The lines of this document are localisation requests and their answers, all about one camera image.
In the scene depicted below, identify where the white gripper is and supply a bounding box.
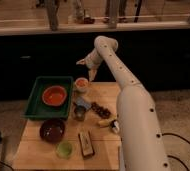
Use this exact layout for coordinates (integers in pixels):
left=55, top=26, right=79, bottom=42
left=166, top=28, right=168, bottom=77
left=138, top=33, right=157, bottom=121
left=76, top=49, right=103, bottom=82

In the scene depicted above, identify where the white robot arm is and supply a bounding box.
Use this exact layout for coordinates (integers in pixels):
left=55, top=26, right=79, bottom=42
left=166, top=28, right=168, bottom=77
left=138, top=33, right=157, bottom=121
left=76, top=36, right=171, bottom=171

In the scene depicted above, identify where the red apple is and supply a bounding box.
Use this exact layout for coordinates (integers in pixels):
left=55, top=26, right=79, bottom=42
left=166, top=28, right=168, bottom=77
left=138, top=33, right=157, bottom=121
left=76, top=79, right=86, bottom=87

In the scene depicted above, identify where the white paper cup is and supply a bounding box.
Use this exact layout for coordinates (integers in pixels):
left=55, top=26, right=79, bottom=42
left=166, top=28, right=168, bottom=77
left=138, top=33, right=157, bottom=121
left=75, top=77, right=89, bottom=93

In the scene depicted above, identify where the metal cup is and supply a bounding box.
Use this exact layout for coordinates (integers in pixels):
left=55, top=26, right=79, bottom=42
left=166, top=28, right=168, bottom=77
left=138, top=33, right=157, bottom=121
left=74, top=106, right=86, bottom=121

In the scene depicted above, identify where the small green cup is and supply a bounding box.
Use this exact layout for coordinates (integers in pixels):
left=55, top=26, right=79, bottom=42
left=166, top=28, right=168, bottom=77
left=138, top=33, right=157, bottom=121
left=56, top=141, right=72, bottom=159

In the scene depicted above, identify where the blue cloth piece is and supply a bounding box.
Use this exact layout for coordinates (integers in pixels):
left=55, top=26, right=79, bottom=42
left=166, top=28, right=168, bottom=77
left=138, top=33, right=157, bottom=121
left=75, top=97, right=91, bottom=110

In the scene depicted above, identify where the orange bowl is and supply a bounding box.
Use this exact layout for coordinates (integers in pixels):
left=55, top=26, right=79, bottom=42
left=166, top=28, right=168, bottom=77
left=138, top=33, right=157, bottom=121
left=42, top=85, right=67, bottom=107

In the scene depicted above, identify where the yellow banana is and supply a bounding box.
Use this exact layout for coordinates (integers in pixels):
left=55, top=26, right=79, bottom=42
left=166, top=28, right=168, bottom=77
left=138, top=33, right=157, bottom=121
left=98, top=118, right=116, bottom=127

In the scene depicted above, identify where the black white small object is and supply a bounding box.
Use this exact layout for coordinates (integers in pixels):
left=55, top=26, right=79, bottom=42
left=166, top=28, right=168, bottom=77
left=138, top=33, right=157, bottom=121
left=110, top=120, right=120, bottom=134

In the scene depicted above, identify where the green plastic tray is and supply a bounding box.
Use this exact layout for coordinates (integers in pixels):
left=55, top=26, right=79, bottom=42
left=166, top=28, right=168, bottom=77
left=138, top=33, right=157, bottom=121
left=24, top=76, right=73, bottom=120

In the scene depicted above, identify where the dark red bowl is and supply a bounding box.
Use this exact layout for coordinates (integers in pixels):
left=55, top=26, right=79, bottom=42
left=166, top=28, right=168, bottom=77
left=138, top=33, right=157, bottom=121
left=39, top=118, right=65, bottom=143

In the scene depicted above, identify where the brown rectangular box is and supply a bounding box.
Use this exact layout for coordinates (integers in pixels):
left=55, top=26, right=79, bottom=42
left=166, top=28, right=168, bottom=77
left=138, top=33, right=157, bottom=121
left=78, top=131, right=95, bottom=158

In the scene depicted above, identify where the black cable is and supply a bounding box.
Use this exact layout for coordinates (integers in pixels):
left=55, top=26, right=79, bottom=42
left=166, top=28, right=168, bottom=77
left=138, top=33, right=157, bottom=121
left=161, top=132, right=190, bottom=171

